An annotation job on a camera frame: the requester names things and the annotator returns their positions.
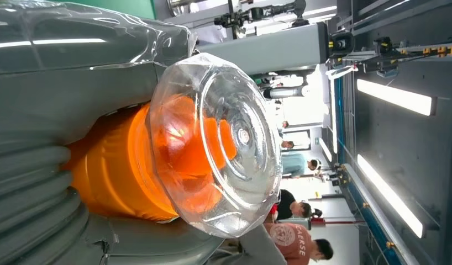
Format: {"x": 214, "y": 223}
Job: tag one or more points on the distant person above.
{"x": 287, "y": 145}
{"x": 285, "y": 124}

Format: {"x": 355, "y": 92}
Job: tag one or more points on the person in black shirt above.
{"x": 286, "y": 204}

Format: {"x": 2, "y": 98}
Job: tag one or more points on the black yellow ceiling rig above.
{"x": 394, "y": 55}

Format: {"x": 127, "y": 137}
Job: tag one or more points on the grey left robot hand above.
{"x": 72, "y": 80}

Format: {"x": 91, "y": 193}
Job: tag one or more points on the white machine with column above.
{"x": 277, "y": 49}

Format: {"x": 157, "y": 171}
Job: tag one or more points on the person in light blue shirt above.
{"x": 293, "y": 164}

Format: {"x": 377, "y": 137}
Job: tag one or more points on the blue ceiling rail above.
{"x": 338, "y": 120}

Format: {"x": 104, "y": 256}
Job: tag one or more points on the long white ceiling light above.
{"x": 390, "y": 195}
{"x": 394, "y": 97}

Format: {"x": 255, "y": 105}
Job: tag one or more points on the person in red shirt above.
{"x": 295, "y": 243}

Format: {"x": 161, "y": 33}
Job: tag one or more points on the black sensor on column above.
{"x": 341, "y": 43}

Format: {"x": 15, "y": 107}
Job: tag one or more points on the person in grey shirt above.
{"x": 262, "y": 250}

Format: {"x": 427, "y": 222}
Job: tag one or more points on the orange plastic bottle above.
{"x": 211, "y": 146}

